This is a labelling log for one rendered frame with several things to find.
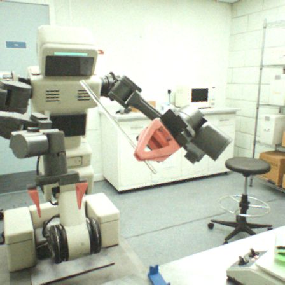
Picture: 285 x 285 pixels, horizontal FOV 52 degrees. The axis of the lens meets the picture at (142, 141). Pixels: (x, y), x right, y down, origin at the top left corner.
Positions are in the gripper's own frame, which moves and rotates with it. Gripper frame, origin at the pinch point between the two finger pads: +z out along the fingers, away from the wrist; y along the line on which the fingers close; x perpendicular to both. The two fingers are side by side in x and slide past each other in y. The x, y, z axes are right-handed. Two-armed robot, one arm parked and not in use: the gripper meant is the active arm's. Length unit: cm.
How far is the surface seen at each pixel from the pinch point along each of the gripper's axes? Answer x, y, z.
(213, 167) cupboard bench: -60, 180, -285
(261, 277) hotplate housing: -42, 16, -24
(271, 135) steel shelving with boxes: -64, 94, -283
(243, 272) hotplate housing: -40, 21, -25
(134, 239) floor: -44, 168, -110
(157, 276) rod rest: -28.2, 37.8, -14.7
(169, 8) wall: 133, 104, -322
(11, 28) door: 191, 177, -156
